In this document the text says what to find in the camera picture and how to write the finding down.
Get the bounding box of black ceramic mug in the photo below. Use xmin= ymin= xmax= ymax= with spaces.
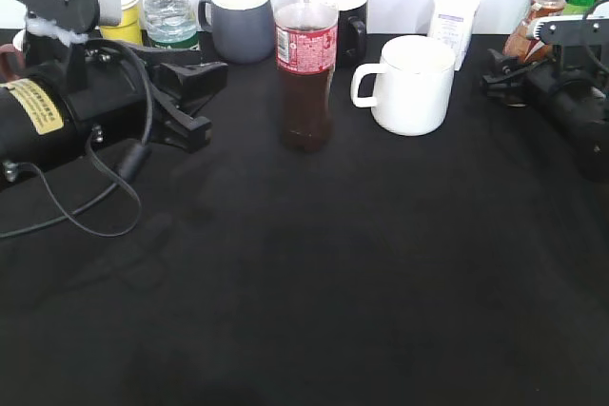
xmin=336 ymin=0 xmax=368 ymax=68

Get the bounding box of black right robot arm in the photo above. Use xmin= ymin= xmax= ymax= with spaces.
xmin=480 ymin=48 xmax=608 ymax=183

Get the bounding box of white milk carton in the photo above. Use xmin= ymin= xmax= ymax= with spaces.
xmin=427 ymin=0 xmax=481 ymax=71

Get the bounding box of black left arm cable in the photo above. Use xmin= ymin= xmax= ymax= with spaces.
xmin=0 ymin=39 xmax=156 ymax=240

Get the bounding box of yellow paper cup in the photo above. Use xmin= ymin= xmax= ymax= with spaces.
xmin=100 ymin=0 xmax=143 ymax=45

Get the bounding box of brown Nescafe coffee bottle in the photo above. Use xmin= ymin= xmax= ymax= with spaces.
xmin=502 ymin=0 xmax=573 ymax=65

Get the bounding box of white ceramic mug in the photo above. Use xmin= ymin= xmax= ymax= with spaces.
xmin=350 ymin=35 xmax=456 ymax=136

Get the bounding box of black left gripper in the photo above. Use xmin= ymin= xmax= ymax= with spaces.
xmin=23 ymin=34 xmax=229 ymax=154

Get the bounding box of cola bottle red label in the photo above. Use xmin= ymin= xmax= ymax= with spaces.
xmin=271 ymin=0 xmax=339 ymax=152

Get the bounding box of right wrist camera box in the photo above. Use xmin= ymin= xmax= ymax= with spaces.
xmin=526 ymin=15 xmax=608 ymax=47

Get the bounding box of red ceramic mug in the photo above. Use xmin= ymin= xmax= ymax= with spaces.
xmin=1 ymin=29 xmax=27 ymax=82

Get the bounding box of grey ceramic mug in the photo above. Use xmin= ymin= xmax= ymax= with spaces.
xmin=198 ymin=0 xmax=275 ymax=65

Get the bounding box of clear water bottle green label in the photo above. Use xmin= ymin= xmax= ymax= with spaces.
xmin=143 ymin=0 xmax=200 ymax=50

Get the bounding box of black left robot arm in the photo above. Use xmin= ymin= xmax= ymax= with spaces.
xmin=1 ymin=34 xmax=228 ymax=185

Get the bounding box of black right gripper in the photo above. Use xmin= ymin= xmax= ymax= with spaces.
xmin=480 ymin=45 xmax=608 ymax=106

